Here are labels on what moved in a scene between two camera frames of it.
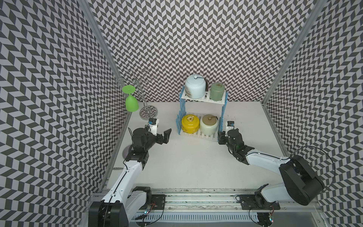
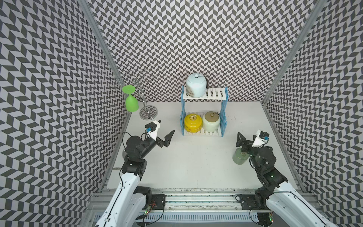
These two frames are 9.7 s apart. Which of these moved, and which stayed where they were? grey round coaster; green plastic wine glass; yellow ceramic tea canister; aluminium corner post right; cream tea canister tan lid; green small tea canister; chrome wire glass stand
Moved: cream tea canister tan lid; yellow ceramic tea canister; green small tea canister
Stayed: green plastic wine glass; chrome wire glass stand; grey round coaster; aluminium corner post right
